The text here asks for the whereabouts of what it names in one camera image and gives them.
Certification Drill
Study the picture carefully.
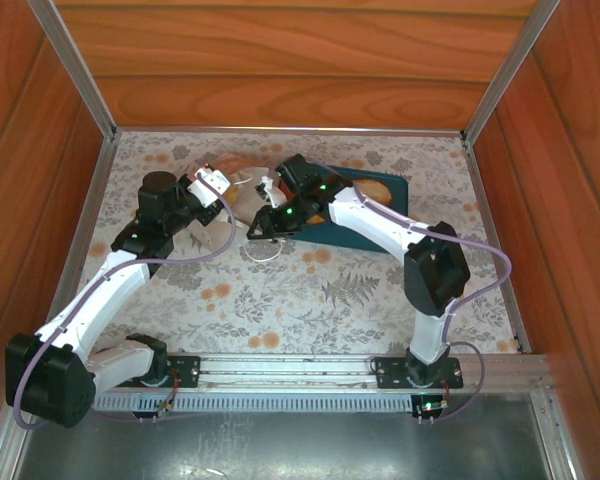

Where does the white paper bag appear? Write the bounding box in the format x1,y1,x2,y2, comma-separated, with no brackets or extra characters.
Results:
187,152,289,264

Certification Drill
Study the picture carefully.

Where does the round tan fake bread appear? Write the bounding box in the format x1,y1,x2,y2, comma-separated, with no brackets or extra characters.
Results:
353,178,394,207

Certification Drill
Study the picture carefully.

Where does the teal plastic tray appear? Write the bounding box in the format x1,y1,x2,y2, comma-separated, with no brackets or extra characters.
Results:
284,165,410,254

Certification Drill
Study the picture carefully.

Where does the floral table mat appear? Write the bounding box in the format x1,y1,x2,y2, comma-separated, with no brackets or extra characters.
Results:
82,130,526,355

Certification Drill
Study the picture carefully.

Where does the grey metal sheet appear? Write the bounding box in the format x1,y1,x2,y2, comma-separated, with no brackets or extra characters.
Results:
14,409,554,480

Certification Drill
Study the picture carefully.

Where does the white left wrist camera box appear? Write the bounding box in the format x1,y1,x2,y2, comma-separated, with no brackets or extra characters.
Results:
187,168,232,207

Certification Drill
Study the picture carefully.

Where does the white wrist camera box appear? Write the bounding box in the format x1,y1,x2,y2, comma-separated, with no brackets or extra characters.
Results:
255,175,285,210
187,168,232,207

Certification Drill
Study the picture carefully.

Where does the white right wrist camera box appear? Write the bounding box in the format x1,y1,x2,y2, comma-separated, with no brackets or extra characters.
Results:
255,175,285,210

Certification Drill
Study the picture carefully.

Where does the aluminium frame bar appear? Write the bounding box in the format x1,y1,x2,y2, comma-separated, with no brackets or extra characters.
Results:
462,139,534,354
113,125,466,136
37,137,117,351

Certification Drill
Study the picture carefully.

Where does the aluminium mounting rail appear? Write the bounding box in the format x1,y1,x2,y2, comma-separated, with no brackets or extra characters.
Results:
94,349,551,396

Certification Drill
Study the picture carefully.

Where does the aluminium frame post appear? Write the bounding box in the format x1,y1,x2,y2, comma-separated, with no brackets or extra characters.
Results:
462,0,564,144
27,0,119,142

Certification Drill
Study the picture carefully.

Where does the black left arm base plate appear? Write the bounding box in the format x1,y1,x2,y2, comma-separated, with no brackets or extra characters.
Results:
108,353,202,389

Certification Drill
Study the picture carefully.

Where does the white slotted cable duct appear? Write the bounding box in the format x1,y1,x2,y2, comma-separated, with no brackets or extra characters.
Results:
93,391,416,414

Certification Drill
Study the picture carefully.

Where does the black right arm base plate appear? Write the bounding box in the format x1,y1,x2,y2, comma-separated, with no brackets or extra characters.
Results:
372,353,465,391

